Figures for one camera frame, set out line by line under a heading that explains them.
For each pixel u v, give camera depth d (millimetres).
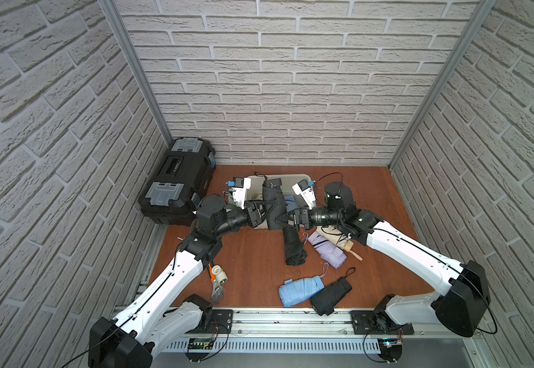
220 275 809
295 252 832
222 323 726
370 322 730
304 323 760
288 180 669
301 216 621
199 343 726
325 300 760
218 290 802
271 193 659
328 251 869
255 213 600
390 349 696
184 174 926
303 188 655
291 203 682
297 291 775
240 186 614
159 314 438
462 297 387
